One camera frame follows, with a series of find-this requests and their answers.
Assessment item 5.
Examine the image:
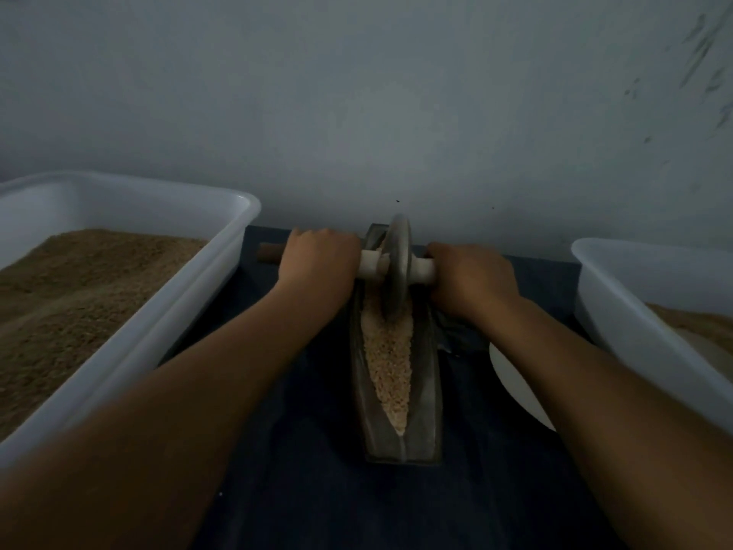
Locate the person's left hand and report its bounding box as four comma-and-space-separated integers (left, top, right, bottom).
276, 228, 363, 319

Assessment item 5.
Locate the person's right hand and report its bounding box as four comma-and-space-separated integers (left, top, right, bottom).
428, 242, 522, 324

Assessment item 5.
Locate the metal grinding wheel with handle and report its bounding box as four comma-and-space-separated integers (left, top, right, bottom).
257, 214, 437, 326

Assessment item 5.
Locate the boat-shaped metal grinding trough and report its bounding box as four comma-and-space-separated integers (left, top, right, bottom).
350, 223, 444, 464

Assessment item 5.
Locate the large brown grain heap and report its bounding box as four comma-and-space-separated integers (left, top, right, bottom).
0, 228, 210, 442
647, 302, 733, 353

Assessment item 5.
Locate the person's left forearm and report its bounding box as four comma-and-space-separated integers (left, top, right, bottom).
0, 280, 334, 550

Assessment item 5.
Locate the person's right forearm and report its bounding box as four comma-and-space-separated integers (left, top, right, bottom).
475, 296, 733, 550

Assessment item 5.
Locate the white round plate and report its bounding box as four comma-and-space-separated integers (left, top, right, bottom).
489, 341, 557, 433

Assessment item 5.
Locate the white plastic tub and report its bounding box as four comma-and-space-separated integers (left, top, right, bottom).
570, 237, 733, 436
0, 170, 263, 471

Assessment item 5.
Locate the dark blue table cloth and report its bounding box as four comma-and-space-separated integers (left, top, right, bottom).
189, 225, 625, 550

